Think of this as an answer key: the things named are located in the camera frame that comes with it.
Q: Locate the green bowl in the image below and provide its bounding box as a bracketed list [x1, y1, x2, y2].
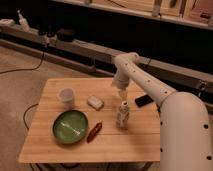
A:
[52, 110, 89, 145]

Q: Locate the red chili pepper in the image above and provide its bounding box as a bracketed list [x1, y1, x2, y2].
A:
[87, 122, 102, 143]

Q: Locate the black remote control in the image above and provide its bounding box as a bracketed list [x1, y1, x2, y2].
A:
[135, 95, 153, 107]

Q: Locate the white spray bottle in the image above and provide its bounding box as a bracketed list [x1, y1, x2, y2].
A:
[17, 11, 30, 31]

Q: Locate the black floor cable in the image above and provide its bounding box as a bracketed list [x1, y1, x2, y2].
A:
[0, 49, 46, 75]

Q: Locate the black device on ledge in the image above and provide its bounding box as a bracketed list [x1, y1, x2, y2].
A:
[56, 28, 76, 42]

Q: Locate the wooden table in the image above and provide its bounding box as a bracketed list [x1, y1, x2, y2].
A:
[18, 78, 160, 163]

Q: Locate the white ceramic bottle figurine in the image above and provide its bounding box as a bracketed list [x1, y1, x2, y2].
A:
[116, 101, 129, 129]

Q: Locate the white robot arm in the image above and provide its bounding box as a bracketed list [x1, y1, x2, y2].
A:
[113, 52, 213, 171]

